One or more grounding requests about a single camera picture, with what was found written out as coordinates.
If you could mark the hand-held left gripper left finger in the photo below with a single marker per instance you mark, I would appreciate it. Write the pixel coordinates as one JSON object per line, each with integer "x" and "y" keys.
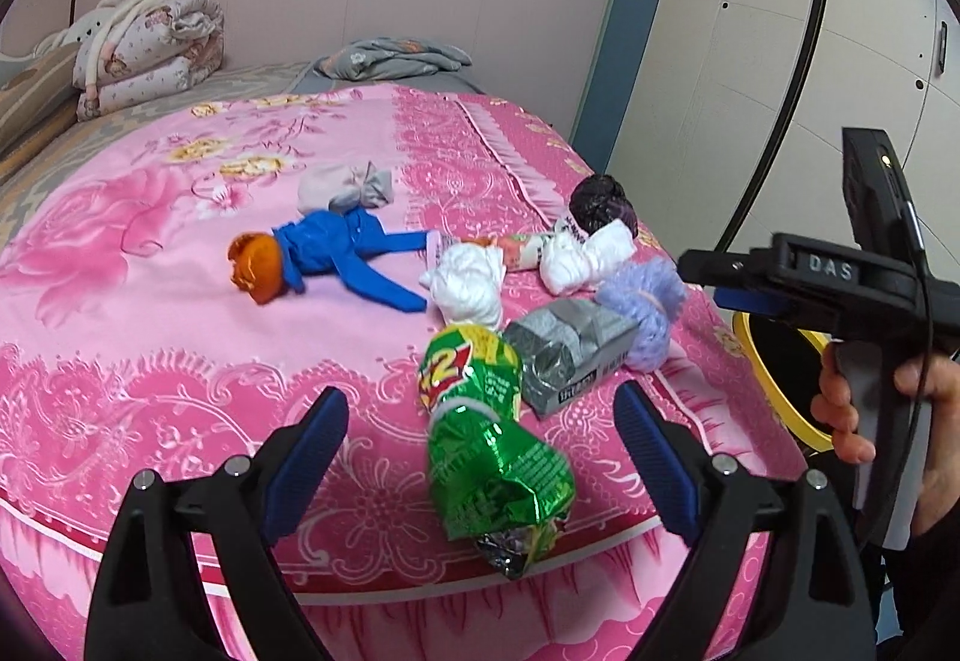
{"x": 311, "y": 458}

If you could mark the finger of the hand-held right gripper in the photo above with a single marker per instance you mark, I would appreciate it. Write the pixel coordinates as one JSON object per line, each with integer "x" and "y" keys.
{"x": 727, "y": 265}
{"x": 765, "y": 307}

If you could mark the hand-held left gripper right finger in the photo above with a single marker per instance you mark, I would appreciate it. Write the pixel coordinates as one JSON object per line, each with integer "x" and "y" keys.
{"x": 652, "y": 458}

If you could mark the yellow rimmed trash bin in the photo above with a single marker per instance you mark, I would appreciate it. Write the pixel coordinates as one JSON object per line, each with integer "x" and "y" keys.
{"x": 787, "y": 376}

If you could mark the lavender fluffy ball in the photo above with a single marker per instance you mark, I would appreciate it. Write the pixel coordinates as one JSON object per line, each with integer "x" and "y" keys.
{"x": 645, "y": 301}

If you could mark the black plastic bag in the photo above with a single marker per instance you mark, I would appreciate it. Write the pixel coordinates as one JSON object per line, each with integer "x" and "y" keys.
{"x": 600, "y": 200}

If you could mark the green snack bag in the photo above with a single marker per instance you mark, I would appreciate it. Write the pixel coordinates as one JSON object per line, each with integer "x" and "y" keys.
{"x": 487, "y": 466}

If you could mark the blue cloth garment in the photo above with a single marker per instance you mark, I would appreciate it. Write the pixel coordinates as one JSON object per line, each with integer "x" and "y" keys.
{"x": 322, "y": 245}

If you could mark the grey cloth bundle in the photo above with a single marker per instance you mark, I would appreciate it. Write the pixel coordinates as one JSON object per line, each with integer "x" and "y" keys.
{"x": 330, "y": 189}

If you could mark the person's right hand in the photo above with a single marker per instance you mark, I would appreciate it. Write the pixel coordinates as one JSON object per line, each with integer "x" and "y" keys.
{"x": 836, "y": 406}

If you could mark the crumpled silver grey packet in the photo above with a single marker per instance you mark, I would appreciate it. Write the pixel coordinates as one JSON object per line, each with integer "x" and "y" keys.
{"x": 562, "y": 346}

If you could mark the red and white wrapper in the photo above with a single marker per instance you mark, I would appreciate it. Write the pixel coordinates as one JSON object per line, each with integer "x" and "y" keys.
{"x": 525, "y": 250}

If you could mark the pink floral blanket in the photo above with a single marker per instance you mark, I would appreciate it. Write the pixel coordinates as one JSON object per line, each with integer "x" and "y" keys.
{"x": 150, "y": 331}

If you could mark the white wardrobe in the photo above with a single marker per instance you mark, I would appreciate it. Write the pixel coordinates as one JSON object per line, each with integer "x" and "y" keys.
{"x": 750, "y": 31}

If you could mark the grey crumpled quilt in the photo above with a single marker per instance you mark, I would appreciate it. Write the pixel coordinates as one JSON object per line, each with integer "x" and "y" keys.
{"x": 390, "y": 57}

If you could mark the folded floral quilt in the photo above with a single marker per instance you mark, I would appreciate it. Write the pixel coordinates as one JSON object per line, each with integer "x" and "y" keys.
{"x": 150, "y": 54}

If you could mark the brown striped pillow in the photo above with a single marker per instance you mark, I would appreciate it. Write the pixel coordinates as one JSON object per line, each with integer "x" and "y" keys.
{"x": 30, "y": 99}

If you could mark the white perforated plastic object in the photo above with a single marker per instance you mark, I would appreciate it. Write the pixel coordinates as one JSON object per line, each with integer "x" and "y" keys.
{"x": 79, "y": 27}

